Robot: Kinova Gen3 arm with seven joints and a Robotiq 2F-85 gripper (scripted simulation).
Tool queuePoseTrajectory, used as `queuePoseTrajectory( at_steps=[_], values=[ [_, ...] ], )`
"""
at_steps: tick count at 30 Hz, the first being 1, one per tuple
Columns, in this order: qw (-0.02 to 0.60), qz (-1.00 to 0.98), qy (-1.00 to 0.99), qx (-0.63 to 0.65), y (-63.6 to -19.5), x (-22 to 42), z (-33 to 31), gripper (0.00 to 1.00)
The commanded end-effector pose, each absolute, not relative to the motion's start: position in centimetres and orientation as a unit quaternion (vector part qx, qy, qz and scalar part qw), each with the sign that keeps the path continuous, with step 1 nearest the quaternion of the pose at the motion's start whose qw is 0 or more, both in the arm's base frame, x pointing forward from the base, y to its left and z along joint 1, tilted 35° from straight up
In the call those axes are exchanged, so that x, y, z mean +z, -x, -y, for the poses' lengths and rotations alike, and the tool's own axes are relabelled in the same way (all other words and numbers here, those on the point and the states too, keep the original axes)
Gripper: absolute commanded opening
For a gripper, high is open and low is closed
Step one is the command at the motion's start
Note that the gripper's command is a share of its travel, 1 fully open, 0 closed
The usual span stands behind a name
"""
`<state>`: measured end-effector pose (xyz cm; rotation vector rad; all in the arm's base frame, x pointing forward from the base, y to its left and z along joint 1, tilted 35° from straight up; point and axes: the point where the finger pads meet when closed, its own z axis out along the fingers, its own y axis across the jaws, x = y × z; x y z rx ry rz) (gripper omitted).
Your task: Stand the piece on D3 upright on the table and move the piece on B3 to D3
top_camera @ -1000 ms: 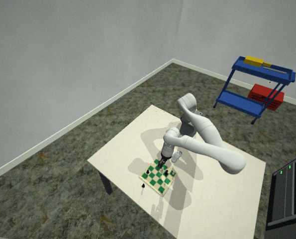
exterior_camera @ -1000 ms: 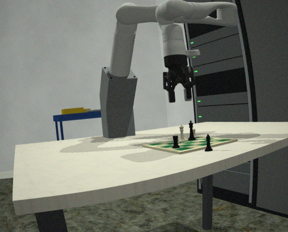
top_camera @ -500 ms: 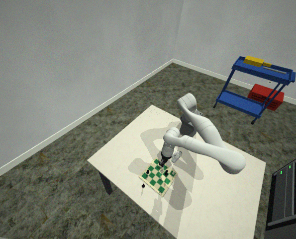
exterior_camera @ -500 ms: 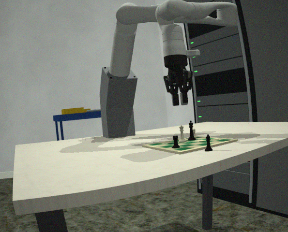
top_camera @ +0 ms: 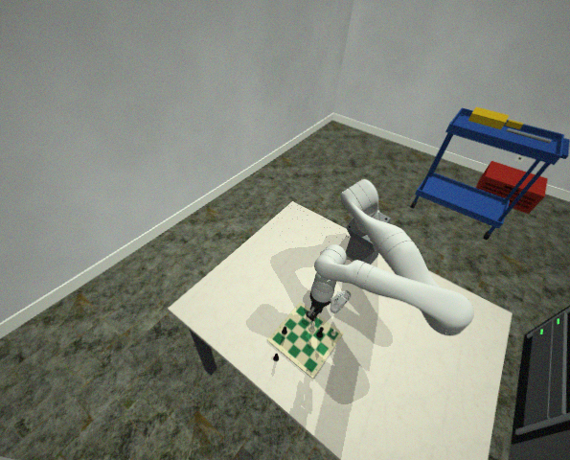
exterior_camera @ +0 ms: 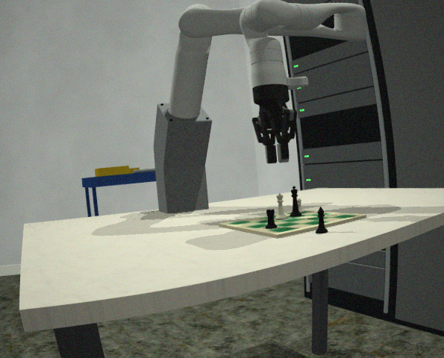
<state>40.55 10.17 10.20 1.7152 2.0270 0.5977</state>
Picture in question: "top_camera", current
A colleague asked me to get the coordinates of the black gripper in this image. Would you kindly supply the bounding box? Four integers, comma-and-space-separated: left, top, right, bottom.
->
306, 292, 331, 322

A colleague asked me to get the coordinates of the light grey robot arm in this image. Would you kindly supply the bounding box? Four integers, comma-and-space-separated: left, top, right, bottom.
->
311, 179, 474, 336

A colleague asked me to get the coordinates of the green and cream chessboard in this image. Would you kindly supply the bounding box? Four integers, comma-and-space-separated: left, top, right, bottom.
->
267, 302, 343, 379

